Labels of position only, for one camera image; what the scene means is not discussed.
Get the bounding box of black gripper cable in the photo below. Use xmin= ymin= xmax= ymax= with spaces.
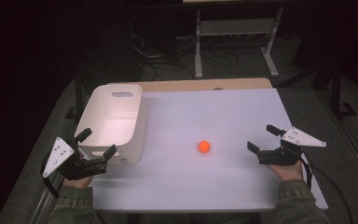
xmin=39 ymin=151 xmax=62 ymax=199
xmin=299 ymin=156 xmax=354 ymax=224

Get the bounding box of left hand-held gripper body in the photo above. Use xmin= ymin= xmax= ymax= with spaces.
xmin=40 ymin=136 xmax=108 ymax=182

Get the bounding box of orange ball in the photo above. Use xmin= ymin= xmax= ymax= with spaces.
xmin=197 ymin=140 xmax=212 ymax=154

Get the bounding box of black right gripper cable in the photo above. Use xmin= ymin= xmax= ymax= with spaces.
xmin=299 ymin=156 xmax=354 ymax=224

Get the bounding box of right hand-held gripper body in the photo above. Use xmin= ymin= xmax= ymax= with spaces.
xmin=256 ymin=126 xmax=327 ymax=167

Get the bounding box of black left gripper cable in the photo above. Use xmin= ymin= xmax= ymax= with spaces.
xmin=39 ymin=151 xmax=62 ymax=199

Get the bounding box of person's left hand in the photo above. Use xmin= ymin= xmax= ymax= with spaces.
xmin=62 ymin=175 xmax=93 ymax=189

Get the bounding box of metal floor rail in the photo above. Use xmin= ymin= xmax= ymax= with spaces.
xmin=29 ymin=172 xmax=63 ymax=224
xmin=316 ymin=89 xmax=358 ymax=189

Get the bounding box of white table board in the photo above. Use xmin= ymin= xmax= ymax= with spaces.
xmin=88 ymin=88 xmax=329 ymax=214

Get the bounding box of person's right hand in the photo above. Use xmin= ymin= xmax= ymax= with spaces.
xmin=266 ymin=161 xmax=306 ymax=183

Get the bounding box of tangle of floor cables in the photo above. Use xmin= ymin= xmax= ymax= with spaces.
xmin=130 ymin=33 xmax=241 ymax=81

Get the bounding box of wooden table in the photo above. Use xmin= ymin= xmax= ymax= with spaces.
xmin=106 ymin=77 xmax=274 ymax=93

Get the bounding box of dark metal stand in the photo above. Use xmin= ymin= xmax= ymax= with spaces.
xmin=63 ymin=73 xmax=86 ymax=121
xmin=329 ymin=62 xmax=358 ymax=121

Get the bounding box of white plastic bin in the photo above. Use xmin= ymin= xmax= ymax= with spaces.
xmin=74 ymin=83 xmax=148 ymax=166

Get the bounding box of grey metal stand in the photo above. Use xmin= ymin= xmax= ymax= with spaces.
xmin=182 ymin=0 xmax=284 ymax=79

